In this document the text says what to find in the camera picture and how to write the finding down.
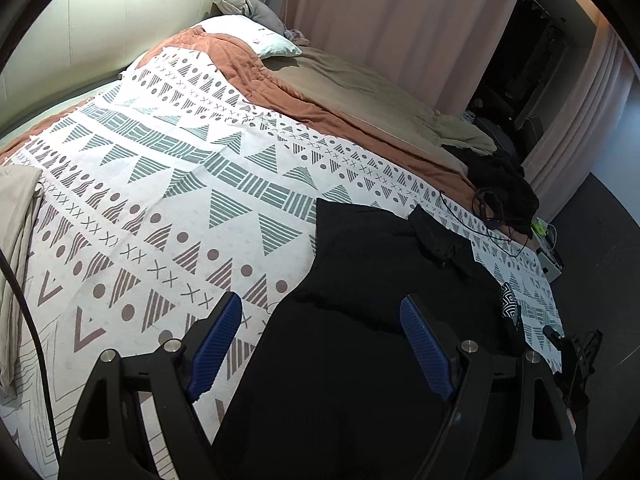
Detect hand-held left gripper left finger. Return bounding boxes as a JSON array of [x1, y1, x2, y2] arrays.
[[57, 291, 244, 480]]

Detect white padded headboard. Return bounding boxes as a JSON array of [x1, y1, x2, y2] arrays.
[[0, 0, 281, 136]]

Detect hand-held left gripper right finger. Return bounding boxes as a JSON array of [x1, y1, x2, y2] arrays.
[[399, 294, 583, 480]]

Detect black cable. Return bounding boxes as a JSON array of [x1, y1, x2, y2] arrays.
[[0, 250, 63, 461]]

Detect pile of black clothes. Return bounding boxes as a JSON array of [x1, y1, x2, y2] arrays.
[[442, 142, 541, 236]]

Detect grey plush toy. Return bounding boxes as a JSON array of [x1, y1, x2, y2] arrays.
[[212, 0, 288, 31]]

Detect grey chair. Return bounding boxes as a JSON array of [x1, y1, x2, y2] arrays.
[[515, 116, 546, 161]]

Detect black shirt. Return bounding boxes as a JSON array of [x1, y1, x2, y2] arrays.
[[212, 199, 566, 480]]

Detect pink curtain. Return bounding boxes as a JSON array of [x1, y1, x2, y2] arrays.
[[282, 0, 531, 111], [522, 25, 640, 196]]

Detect black headphones with cable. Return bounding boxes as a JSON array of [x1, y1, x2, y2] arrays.
[[440, 187, 533, 261]]

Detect white box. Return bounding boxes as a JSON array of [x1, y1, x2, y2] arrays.
[[530, 225, 564, 278]]

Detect orange-brown quilt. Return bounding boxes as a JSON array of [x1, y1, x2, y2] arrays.
[[0, 27, 481, 211]]

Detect white pillow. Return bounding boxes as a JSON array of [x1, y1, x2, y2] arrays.
[[200, 15, 303, 58]]

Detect beige folded cloth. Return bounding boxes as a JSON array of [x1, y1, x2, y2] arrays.
[[0, 165, 46, 388]]

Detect white geometric printed blanket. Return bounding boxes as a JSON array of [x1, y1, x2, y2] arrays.
[[0, 42, 566, 480]]

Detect tan blanket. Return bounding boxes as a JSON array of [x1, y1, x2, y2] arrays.
[[265, 46, 498, 171]]

